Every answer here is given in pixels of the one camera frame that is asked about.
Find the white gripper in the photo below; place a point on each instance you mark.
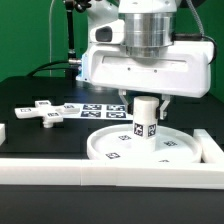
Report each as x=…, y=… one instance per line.
x=182, y=69

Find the white round table top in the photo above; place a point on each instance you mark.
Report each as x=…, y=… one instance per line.
x=118, y=143

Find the white cross table base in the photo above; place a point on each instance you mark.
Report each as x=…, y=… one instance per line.
x=49, y=113

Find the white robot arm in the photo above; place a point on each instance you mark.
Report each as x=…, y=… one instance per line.
x=133, y=46

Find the white marker sheet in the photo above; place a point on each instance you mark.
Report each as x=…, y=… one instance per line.
x=100, y=111

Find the white right fence bar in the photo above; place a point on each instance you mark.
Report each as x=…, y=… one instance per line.
x=211, y=152

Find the white fence bar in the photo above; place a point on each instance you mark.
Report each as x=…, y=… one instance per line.
x=92, y=172
x=211, y=152

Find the white left fence block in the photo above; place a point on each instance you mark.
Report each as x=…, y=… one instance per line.
x=2, y=133

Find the white front fence bar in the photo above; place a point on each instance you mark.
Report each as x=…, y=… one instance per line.
x=92, y=172

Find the black camera stand pole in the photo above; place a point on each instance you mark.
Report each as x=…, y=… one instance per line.
x=80, y=6

